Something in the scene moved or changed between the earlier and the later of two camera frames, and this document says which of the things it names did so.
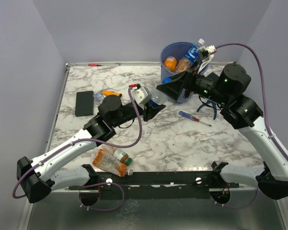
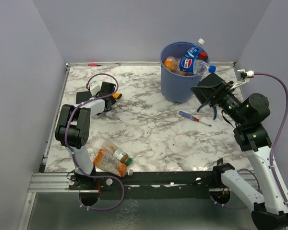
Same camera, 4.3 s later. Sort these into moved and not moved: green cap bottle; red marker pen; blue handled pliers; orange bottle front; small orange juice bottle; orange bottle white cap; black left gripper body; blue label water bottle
Moved: small orange juice bottle; black left gripper body
Not moved: red marker pen; orange bottle front; orange bottle white cap; blue handled pliers; green cap bottle; blue label water bottle
